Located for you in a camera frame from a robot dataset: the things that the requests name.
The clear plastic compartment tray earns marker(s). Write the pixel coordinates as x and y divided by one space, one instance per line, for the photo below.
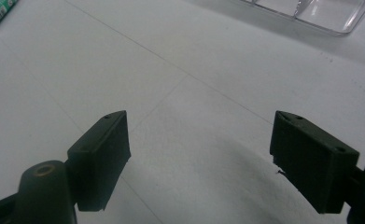
323 14

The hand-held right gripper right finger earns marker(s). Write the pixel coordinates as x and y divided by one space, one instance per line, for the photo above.
311 168

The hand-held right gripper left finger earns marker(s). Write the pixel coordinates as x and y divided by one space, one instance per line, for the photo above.
99 161

